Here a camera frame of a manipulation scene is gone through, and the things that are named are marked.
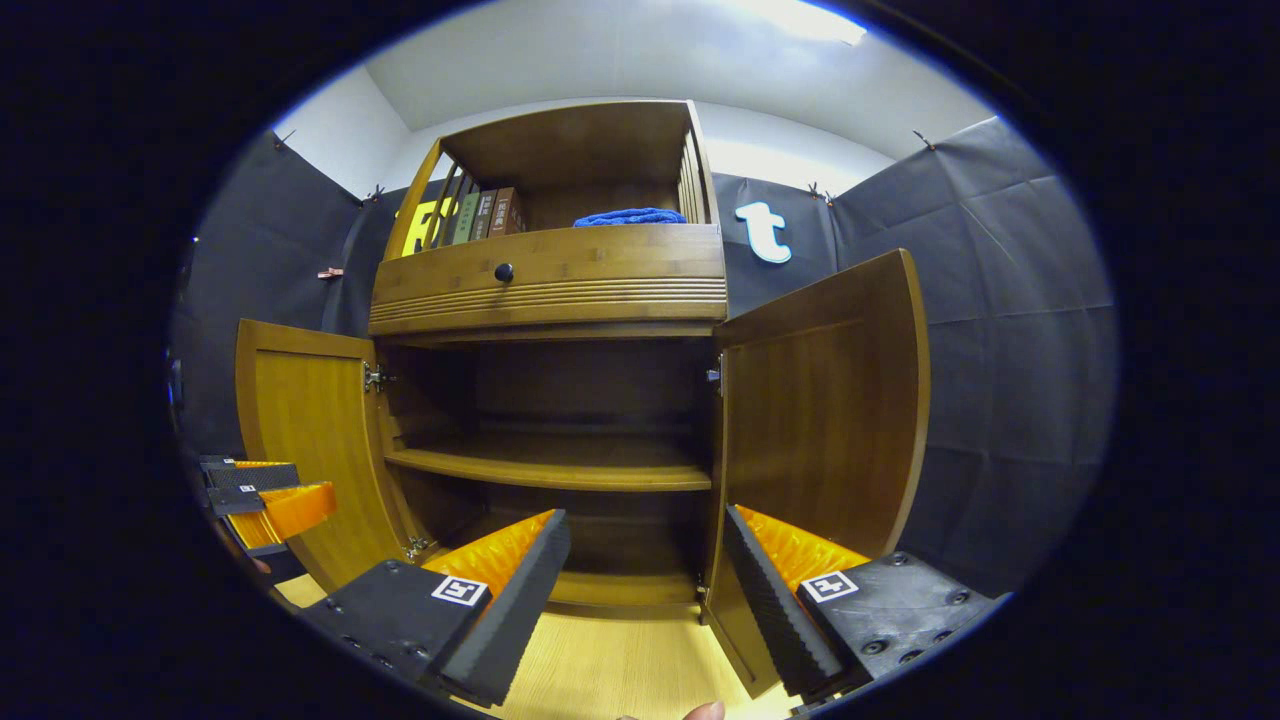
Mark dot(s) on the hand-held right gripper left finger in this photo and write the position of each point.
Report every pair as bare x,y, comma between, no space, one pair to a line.
510,620

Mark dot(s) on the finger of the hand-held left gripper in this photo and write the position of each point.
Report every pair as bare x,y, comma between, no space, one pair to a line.
240,500
250,475

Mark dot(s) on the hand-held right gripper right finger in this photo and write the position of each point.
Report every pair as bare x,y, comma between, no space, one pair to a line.
770,615

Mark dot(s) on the wooden shoe cabinet door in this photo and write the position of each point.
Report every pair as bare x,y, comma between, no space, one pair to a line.
820,420
310,440

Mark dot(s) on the wooden double-door shoe cabinet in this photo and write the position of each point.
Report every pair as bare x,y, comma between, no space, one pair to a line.
590,140

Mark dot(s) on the metal door hinge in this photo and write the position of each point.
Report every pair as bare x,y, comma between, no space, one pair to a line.
714,375
417,547
377,377

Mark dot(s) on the wooden inner shelf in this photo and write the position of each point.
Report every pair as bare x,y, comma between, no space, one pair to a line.
560,465

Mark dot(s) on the dark brown book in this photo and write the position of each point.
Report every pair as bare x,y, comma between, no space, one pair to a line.
484,216

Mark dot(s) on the black backdrop cloth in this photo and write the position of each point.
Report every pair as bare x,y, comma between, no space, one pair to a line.
1000,350

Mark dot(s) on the wooden drawer with black knob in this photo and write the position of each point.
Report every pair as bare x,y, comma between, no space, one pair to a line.
600,265

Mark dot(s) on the reddish brown book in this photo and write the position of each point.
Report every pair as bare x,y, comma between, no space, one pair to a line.
508,212

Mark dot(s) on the blue folded cloth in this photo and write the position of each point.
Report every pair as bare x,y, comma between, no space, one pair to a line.
630,217

